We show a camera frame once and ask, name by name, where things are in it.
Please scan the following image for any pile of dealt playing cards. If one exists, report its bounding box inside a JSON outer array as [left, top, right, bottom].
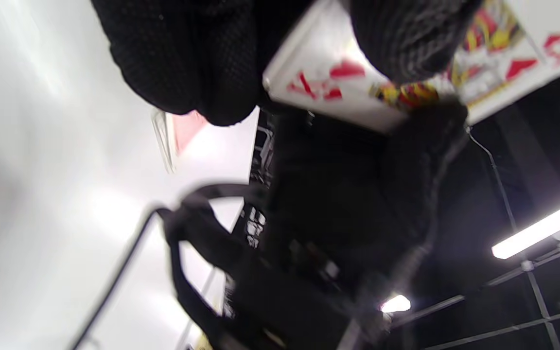
[[151, 109, 209, 174], [263, 0, 560, 134]]

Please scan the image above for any ceiling light strip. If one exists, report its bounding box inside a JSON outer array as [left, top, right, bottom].
[[491, 192, 560, 260], [381, 294, 412, 313]]

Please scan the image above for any aluminium frame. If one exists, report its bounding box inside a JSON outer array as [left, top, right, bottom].
[[392, 238, 560, 350]]

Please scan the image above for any person's right hand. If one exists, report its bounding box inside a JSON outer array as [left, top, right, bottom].
[[261, 99, 470, 293]]

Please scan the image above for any person's left hand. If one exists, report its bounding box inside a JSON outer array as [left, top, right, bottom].
[[90, 0, 480, 127]]

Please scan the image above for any black camera cable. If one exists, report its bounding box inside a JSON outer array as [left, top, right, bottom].
[[69, 208, 166, 350]]

